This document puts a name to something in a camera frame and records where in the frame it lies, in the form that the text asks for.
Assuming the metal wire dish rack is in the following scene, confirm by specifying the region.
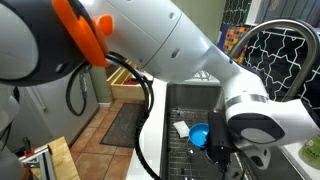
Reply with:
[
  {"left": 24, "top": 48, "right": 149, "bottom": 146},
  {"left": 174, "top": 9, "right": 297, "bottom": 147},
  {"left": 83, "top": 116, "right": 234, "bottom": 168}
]
[{"left": 193, "top": 70, "right": 222, "bottom": 83}]

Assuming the open wooden drawer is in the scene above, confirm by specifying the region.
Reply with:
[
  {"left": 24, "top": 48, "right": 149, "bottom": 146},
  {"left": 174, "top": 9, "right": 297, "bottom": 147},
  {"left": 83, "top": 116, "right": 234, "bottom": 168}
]
[{"left": 106, "top": 64, "right": 155, "bottom": 102}]

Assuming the dark patterned floor rug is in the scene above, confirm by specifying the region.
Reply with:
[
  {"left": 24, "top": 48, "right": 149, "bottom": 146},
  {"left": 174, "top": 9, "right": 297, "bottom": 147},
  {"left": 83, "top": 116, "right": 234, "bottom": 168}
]
[{"left": 99, "top": 103, "right": 146, "bottom": 149}]

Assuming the aluminium extrusion bar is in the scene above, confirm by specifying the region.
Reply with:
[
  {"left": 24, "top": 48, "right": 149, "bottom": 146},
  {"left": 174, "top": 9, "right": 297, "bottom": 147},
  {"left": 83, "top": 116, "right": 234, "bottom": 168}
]
[{"left": 19, "top": 144, "right": 57, "bottom": 180}]

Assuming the window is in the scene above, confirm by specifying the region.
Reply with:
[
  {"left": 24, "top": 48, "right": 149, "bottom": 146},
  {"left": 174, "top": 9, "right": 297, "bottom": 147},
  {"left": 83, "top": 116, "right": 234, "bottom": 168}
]
[{"left": 248, "top": 0, "right": 320, "bottom": 26}]

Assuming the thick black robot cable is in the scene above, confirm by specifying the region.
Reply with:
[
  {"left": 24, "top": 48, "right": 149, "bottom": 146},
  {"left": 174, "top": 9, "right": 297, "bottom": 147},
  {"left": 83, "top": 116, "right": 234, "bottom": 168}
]
[{"left": 104, "top": 51, "right": 162, "bottom": 180}]

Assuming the blue plastic bowl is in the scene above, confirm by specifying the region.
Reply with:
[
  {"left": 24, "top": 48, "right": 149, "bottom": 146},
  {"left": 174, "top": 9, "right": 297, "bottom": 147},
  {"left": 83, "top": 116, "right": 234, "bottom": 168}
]
[{"left": 188, "top": 122, "right": 210, "bottom": 149}]

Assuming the wooden table board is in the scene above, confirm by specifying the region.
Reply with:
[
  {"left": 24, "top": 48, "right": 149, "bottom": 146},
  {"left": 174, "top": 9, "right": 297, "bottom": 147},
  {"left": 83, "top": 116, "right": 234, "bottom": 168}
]
[{"left": 31, "top": 135, "right": 82, "bottom": 180}]

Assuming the blue cutting board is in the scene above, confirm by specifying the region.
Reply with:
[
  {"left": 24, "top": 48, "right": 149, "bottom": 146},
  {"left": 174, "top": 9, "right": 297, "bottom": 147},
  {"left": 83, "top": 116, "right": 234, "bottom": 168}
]
[{"left": 216, "top": 22, "right": 231, "bottom": 52}]

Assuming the colourful checkered tile board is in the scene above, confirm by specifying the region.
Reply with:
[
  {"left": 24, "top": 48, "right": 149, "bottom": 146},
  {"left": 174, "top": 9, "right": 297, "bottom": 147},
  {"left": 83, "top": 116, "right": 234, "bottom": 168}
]
[{"left": 221, "top": 24, "right": 251, "bottom": 65}]

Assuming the white appliance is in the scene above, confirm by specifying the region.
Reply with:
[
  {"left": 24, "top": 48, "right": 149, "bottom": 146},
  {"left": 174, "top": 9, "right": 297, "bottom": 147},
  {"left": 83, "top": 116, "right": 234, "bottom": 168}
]
[{"left": 6, "top": 71, "right": 100, "bottom": 153}]

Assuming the orange black clamp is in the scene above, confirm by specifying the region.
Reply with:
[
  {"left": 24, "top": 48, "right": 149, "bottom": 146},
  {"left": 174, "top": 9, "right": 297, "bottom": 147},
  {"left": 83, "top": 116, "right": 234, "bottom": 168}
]
[{"left": 21, "top": 136, "right": 35, "bottom": 158}]

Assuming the red drawer liner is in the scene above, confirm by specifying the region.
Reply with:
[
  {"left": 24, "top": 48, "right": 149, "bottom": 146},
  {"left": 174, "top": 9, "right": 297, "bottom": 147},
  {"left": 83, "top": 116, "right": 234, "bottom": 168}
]
[{"left": 123, "top": 78, "right": 145, "bottom": 86}]

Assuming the curved steel faucet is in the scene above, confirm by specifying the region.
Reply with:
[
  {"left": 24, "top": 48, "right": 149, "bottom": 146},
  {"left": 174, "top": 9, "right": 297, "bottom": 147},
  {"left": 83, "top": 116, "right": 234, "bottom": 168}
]
[{"left": 229, "top": 18, "right": 320, "bottom": 104}]

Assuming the white sponge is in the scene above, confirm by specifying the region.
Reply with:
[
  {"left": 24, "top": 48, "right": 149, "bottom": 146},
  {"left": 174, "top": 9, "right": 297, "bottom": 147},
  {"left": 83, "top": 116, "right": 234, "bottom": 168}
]
[{"left": 172, "top": 120, "right": 192, "bottom": 139}]

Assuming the orange cable clip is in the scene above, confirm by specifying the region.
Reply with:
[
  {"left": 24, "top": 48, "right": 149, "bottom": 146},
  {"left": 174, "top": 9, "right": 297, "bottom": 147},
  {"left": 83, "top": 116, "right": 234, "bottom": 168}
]
[{"left": 51, "top": 0, "right": 114, "bottom": 68}]

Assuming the stainless steel sink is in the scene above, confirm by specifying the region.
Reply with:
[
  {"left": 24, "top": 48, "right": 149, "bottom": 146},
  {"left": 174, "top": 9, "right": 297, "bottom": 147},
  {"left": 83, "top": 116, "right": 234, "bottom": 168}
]
[{"left": 159, "top": 83, "right": 314, "bottom": 180}]

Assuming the thin black cable with connector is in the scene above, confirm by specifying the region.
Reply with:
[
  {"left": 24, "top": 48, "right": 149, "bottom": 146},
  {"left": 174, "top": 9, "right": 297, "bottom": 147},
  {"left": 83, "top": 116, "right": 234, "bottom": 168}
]
[{"left": 65, "top": 63, "right": 90, "bottom": 118}]

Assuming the metal wire sink grid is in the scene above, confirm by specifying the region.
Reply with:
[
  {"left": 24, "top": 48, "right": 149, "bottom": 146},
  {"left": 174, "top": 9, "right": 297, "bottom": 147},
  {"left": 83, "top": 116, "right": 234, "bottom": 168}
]
[{"left": 165, "top": 108, "right": 252, "bottom": 180}]

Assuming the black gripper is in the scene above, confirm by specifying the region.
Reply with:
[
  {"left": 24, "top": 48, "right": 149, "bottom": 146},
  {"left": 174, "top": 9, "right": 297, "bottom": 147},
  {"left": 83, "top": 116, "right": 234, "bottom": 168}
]
[{"left": 205, "top": 111, "right": 235, "bottom": 165}]

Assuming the green soap bottle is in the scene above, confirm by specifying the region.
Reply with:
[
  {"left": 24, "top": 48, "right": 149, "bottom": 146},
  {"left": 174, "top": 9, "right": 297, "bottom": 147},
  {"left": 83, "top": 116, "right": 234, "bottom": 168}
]
[{"left": 297, "top": 134, "right": 320, "bottom": 171}]

